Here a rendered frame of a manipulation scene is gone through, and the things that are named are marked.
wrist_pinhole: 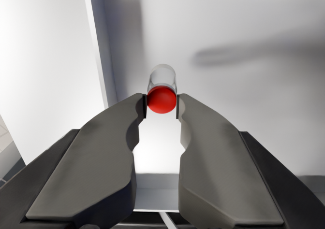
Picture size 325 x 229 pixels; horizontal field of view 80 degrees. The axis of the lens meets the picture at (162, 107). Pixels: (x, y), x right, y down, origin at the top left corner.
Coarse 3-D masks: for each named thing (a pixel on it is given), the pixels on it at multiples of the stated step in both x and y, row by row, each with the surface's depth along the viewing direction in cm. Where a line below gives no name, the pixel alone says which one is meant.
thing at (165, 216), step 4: (160, 212) 31; (164, 212) 29; (164, 216) 30; (168, 216) 29; (164, 220) 30; (168, 220) 29; (172, 220) 28; (168, 224) 29; (172, 224) 28; (168, 228) 30; (172, 228) 28; (176, 228) 27
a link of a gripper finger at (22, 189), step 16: (64, 144) 8; (32, 160) 7; (48, 160) 7; (16, 176) 6; (32, 176) 6; (48, 176) 6; (0, 192) 6; (16, 192) 6; (32, 192) 6; (0, 208) 5; (16, 208) 5; (0, 224) 5; (16, 224) 5; (32, 224) 5; (48, 224) 5; (64, 224) 5
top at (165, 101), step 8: (152, 88) 13; (160, 88) 12; (168, 88) 12; (152, 96) 13; (160, 96) 13; (168, 96) 13; (176, 96) 13; (152, 104) 13; (160, 104) 13; (168, 104) 13; (160, 112) 13; (168, 112) 13
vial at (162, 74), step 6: (156, 66) 16; (162, 66) 16; (168, 66) 16; (150, 72) 16; (156, 72) 15; (162, 72) 14; (168, 72) 15; (174, 72) 16; (150, 78) 14; (156, 78) 14; (162, 78) 13; (168, 78) 14; (174, 78) 15; (150, 84) 14; (156, 84) 13; (162, 84) 13; (168, 84) 13; (174, 84) 14; (174, 90) 13
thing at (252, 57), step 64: (128, 0) 17; (192, 0) 17; (256, 0) 16; (320, 0) 16; (128, 64) 20; (192, 64) 19; (256, 64) 19; (320, 64) 19; (256, 128) 23; (320, 128) 23; (320, 192) 29
